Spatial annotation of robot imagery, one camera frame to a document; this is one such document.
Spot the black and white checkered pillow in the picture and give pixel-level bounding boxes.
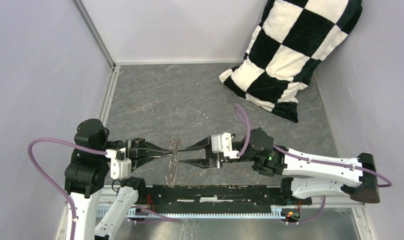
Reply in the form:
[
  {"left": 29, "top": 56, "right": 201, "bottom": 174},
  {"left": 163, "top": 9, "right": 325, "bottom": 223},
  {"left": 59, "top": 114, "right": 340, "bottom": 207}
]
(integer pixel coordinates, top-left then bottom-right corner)
[{"left": 219, "top": 0, "right": 363, "bottom": 123}]

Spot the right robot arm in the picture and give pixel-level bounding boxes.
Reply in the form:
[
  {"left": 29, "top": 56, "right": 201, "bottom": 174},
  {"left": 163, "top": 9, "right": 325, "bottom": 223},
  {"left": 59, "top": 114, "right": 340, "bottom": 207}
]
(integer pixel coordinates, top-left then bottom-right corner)
[{"left": 181, "top": 127, "right": 380, "bottom": 204}]

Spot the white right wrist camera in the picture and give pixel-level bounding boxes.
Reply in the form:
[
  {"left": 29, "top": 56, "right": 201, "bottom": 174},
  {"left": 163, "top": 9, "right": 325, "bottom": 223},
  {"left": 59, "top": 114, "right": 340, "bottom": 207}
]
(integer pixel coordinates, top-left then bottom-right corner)
[{"left": 210, "top": 132, "right": 240, "bottom": 159}]

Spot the white slotted cable duct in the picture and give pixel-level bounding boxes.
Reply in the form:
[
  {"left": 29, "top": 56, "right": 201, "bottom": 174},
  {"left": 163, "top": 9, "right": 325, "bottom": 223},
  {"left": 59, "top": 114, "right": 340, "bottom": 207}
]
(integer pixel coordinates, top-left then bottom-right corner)
[{"left": 126, "top": 208, "right": 285, "bottom": 220}]

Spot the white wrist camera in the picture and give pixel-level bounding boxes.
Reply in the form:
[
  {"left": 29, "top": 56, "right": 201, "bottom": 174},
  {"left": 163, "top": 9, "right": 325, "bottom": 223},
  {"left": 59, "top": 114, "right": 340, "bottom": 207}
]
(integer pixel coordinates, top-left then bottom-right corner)
[
  {"left": 105, "top": 147, "right": 132, "bottom": 181},
  {"left": 210, "top": 132, "right": 240, "bottom": 159}
]

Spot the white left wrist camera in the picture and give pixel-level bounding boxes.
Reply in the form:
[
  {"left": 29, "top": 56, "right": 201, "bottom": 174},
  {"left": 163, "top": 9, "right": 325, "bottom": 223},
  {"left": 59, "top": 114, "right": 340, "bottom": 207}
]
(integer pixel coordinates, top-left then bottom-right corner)
[{"left": 105, "top": 147, "right": 132, "bottom": 181}]

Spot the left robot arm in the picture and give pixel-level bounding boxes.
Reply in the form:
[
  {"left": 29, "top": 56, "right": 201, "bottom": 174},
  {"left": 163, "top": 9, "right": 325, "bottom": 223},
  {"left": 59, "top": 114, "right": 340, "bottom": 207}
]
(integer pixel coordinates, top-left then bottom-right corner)
[{"left": 64, "top": 118, "right": 172, "bottom": 240}]

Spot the aluminium corner post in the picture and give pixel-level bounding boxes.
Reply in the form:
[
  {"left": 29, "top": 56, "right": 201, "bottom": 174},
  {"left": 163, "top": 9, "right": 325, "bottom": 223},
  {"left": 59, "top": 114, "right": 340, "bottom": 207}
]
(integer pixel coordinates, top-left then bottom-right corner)
[{"left": 72, "top": 0, "right": 116, "bottom": 69}]

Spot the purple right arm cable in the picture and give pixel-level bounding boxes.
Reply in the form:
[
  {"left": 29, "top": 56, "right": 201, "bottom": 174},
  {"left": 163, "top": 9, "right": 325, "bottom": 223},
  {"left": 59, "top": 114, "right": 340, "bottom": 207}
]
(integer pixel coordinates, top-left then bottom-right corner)
[{"left": 234, "top": 104, "right": 393, "bottom": 225}]

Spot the metal disc with key rings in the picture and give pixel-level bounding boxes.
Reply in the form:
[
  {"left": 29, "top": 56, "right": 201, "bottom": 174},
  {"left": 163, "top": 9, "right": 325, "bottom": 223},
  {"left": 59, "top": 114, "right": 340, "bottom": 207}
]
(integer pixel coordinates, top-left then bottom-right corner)
[{"left": 165, "top": 139, "right": 181, "bottom": 188}]

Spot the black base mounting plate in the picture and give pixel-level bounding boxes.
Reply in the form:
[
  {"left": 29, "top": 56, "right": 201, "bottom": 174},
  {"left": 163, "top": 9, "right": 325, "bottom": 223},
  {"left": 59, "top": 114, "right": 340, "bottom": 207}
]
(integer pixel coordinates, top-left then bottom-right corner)
[{"left": 136, "top": 185, "right": 313, "bottom": 214}]

